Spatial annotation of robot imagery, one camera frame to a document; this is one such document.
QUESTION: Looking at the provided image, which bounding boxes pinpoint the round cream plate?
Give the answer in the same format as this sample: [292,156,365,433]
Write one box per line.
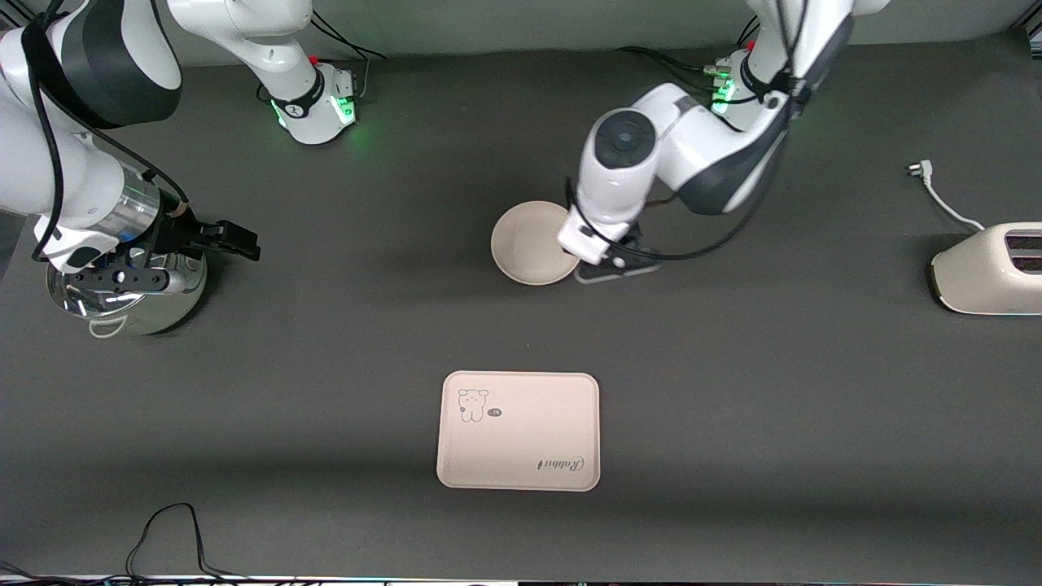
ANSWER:
[490,200,582,286]

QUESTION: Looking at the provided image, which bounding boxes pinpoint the cream rabbit print tray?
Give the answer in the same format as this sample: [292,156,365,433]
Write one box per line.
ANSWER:
[436,371,602,492]

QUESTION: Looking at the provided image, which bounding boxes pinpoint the steel pot with glass lid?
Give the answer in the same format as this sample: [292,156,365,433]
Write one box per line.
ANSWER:
[46,252,208,339]

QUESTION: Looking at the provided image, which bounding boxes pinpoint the cream toaster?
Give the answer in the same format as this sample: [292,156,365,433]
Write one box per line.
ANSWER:
[930,223,1042,316]

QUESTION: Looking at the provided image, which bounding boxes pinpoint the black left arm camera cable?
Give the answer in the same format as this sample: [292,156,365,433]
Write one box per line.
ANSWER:
[564,0,815,263]

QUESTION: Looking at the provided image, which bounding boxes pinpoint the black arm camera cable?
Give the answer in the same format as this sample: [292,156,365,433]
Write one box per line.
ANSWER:
[564,0,815,263]
[23,0,190,263]

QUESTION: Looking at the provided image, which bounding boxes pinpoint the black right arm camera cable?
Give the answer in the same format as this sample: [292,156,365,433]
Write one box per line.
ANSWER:
[23,0,190,263]

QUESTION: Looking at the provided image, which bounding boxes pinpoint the black left arm base cables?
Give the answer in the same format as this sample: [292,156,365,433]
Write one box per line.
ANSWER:
[615,16,762,94]

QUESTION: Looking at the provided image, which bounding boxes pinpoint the thin black table cable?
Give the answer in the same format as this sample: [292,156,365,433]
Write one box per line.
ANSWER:
[126,502,245,583]

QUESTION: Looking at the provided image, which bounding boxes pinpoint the white toaster power cord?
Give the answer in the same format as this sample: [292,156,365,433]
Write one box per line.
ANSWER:
[906,160,986,233]

